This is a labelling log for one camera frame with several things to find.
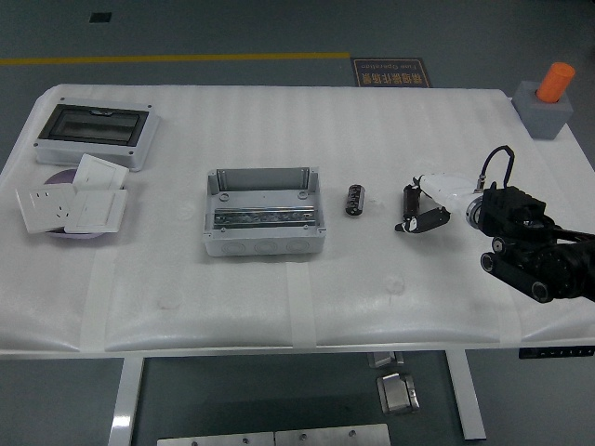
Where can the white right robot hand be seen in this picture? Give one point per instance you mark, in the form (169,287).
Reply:
(448,188)

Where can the black battery with white print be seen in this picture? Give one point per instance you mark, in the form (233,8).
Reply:
(355,200)

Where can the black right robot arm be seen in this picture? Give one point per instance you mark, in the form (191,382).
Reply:
(511,204)

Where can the open grey junction box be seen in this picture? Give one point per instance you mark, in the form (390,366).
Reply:
(260,179)

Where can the grey distribution box dark window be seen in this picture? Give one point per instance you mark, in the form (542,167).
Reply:
(93,123)

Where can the grey foam block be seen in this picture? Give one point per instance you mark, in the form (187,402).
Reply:
(541,118)

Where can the black floor sign orange text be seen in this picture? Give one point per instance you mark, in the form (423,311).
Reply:
(390,72)

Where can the orange cylinder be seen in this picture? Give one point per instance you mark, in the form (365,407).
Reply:
(555,81)

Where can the white foam mat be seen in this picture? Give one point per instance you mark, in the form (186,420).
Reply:
(279,130)

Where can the small silver metal block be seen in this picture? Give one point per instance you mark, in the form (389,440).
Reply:
(383,359)

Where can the black table control panel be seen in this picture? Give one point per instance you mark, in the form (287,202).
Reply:
(555,352)

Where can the white table leg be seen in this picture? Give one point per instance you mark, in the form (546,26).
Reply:
(465,395)
(125,404)

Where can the large silver metal block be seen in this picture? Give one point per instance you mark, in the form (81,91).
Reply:
(397,395)

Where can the flat metal plate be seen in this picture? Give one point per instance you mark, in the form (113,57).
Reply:
(330,436)
(214,440)

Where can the purple plate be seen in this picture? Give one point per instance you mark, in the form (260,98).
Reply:
(62,178)

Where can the dark floor hatch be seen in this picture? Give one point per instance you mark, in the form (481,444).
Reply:
(100,17)

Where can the white socket panel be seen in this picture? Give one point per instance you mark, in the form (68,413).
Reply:
(44,206)

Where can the metal mounting rail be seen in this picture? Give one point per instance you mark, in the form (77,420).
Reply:
(260,217)

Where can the white switch panel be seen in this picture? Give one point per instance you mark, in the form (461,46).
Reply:
(95,211)
(100,172)

